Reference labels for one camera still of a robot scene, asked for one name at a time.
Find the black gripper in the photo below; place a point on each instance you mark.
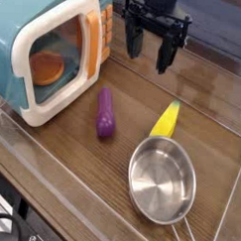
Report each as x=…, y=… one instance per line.
x=163, y=18

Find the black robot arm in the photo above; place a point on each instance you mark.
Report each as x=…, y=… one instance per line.
x=163, y=18

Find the purple toy eggplant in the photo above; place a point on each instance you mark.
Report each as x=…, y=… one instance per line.
x=105, y=123

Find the yellow toy corn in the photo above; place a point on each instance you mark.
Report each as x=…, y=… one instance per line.
x=165, y=126

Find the blue toy microwave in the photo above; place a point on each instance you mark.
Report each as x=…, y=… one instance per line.
x=80, y=31

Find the silver metal pot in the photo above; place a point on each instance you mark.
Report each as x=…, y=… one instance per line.
x=162, y=182

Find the clear acrylic barrier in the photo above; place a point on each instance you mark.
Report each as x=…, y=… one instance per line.
x=73, y=209

